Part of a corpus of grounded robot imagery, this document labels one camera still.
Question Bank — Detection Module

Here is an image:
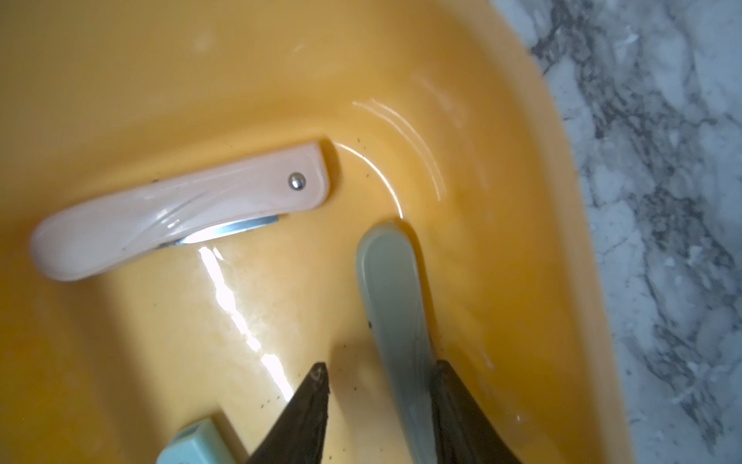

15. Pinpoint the yellow storage box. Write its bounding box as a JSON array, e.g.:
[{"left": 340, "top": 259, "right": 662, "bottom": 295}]
[{"left": 0, "top": 0, "right": 636, "bottom": 464}]

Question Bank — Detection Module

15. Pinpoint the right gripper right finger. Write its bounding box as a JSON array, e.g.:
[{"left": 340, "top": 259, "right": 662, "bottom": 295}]
[{"left": 430, "top": 360, "right": 521, "bottom": 464}]

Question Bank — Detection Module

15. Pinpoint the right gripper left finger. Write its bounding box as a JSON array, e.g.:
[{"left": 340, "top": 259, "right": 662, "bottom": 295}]
[{"left": 247, "top": 363, "right": 330, "bottom": 464}]

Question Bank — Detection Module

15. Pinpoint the small teal folding knife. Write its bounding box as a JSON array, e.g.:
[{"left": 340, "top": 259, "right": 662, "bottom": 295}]
[{"left": 156, "top": 418, "right": 236, "bottom": 464}]

